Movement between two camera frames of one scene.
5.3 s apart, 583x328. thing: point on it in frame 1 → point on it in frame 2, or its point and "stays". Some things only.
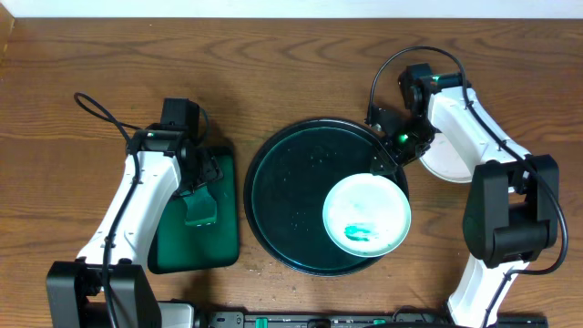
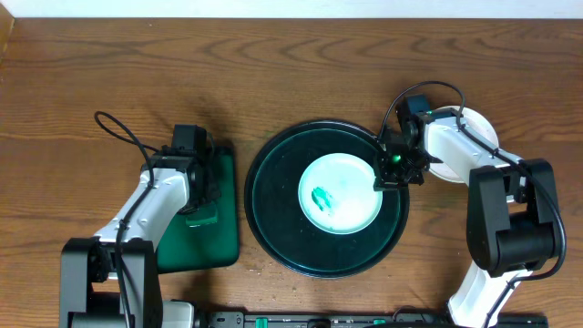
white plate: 366,216 → 336,193
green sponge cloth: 201,207 stays
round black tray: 286,189 stays
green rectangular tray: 182,246 stays
